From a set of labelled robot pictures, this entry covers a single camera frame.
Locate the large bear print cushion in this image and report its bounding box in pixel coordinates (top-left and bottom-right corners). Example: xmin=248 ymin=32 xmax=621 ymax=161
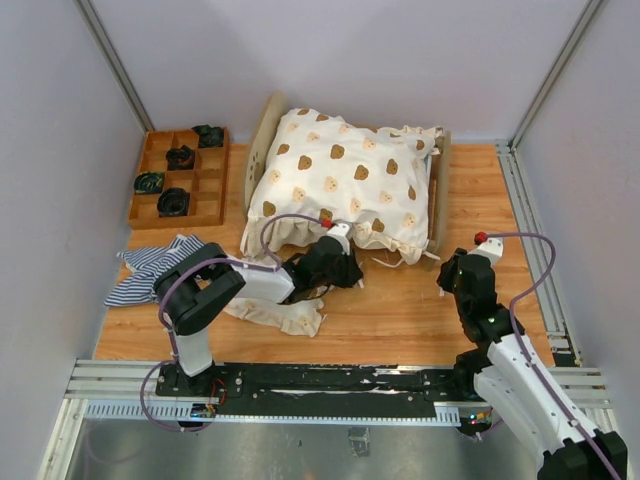
xmin=240 ymin=108 xmax=444 ymax=264

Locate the wooden pet bed frame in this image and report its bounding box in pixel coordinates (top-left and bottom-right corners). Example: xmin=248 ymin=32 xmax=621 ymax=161
xmin=241 ymin=91 xmax=452 ymax=260

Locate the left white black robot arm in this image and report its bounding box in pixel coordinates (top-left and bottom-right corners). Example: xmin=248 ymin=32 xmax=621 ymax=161
xmin=153 ymin=235 xmax=364 ymax=397

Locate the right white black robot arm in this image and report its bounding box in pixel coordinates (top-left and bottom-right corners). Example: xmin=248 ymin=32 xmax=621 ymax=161
xmin=437 ymin=248 xmax=628 ymax=479

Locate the small bear print pillow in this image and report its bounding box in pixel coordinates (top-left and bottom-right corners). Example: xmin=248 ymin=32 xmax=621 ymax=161
xmin=224 ymin=299 xmax=327 ymax=337

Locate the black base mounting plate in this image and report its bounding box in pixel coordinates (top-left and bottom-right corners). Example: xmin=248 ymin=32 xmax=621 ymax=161
xmin=155 ymin=363 xmax=484 ymax=419

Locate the black rolled sock bottom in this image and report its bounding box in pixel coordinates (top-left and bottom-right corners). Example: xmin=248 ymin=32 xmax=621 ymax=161
xmin=156 ymin=187 xmax=190 ymax=218

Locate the wooden compartment tray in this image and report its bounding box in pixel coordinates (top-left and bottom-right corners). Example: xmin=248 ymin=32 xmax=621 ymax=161
xmin=128 ymin=127 xmax=230 ymax=230

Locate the black rolled sock top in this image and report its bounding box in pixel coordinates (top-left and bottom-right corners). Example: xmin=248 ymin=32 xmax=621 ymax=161
xmin=191 ymin=124 xmax=224 ymax=149

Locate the black rolled sock middle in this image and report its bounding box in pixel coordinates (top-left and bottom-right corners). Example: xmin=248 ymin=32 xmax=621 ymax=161
xmin=165 ymin=145 xmax=195 ymax=171

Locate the blue striped cloth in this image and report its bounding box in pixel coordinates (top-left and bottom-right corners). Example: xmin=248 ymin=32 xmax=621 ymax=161
xmin=104 ymin=234 xmax=204 ymax=308

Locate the black green rolled sock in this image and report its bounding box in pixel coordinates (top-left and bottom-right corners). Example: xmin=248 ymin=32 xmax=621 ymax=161
xmin=133 ymin=171 xmax=165 ymax=195

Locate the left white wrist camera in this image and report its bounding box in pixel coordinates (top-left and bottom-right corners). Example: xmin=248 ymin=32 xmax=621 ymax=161
xmin=326 ymin=223 xmax=351 ymax=249

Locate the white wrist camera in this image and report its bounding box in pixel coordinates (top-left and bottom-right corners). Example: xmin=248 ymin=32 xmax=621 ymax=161
xmin=326 ymin=223 xmax=351 ymax=249
xmin=472 ymin=232 xmax=504 ymax=266

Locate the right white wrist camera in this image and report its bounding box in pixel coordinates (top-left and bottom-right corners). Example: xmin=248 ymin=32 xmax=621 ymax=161
xmin=472 ymin=232 xmax=504 ymax=266

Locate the aluminium rail frame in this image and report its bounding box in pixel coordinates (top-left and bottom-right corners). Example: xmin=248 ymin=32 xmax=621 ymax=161
xmin=37 ymin=142 xmax=631 ymax=480

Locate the right aluminium corner post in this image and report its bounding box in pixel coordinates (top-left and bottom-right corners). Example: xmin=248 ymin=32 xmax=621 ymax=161
xmin=507 ymin=0 xmax=608 ymax=151

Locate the aluminium corner post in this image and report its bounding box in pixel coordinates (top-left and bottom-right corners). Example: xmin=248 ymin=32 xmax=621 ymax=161
xmin=73 ymin=0 xmax=155 ymax=132
xmin=507 ymin=0 xmax=608 ymax=151

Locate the left aluminium corner post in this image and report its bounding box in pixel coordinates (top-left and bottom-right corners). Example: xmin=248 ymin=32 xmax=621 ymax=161
xmin=73 ymin=0 xmax=155 ymax=132

